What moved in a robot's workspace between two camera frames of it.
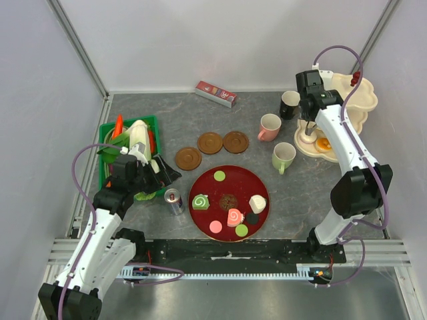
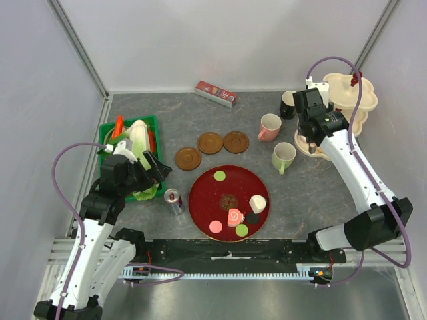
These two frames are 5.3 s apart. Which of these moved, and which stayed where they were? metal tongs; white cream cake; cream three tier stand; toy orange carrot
Moved: metal tongs
Stayed: toy orange carrot; white cream cake; cream three tier stand
